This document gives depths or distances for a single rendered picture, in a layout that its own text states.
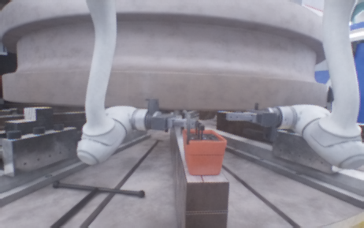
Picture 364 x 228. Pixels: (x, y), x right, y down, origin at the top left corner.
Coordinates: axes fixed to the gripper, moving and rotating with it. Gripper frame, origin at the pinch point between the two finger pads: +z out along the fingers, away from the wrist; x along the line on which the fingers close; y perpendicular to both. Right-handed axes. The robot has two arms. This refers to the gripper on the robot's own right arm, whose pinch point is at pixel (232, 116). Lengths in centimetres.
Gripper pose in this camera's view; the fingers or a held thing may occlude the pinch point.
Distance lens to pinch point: 71.4
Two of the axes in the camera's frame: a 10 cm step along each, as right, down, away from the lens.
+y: 0.3, -9.9, -1.1
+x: 0.9, 1.1, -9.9
